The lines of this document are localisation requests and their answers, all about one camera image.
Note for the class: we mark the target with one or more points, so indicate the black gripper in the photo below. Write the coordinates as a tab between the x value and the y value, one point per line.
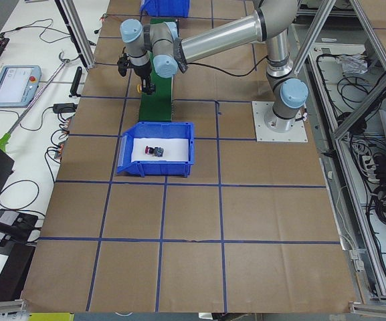
142	72

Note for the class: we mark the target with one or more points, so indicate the green conveyor belt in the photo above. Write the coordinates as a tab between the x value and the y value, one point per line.
157	107

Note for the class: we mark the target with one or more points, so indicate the blue left plastic bin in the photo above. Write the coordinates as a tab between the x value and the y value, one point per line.
156	130

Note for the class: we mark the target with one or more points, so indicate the blue plastic bin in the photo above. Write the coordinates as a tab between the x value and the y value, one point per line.
156	130
166	8

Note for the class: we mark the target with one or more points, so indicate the red push button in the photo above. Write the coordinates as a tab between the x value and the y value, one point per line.
154	151

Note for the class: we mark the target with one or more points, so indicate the white foam pad left bin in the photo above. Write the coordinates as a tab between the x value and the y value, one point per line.
175	149

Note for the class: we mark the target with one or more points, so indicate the blue right plastic bin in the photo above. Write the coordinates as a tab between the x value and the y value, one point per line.
166	8

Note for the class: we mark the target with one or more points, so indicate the black power adapter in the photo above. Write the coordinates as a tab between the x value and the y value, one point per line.
60	108

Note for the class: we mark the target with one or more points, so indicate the teach pendant tablet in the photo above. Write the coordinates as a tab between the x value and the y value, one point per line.
18	85

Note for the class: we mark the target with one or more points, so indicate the silver reach grabber tool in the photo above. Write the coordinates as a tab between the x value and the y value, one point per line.
5	138

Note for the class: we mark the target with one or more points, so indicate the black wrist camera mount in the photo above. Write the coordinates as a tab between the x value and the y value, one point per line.
123	64

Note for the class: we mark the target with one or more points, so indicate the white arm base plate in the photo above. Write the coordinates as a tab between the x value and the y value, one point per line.
270	128

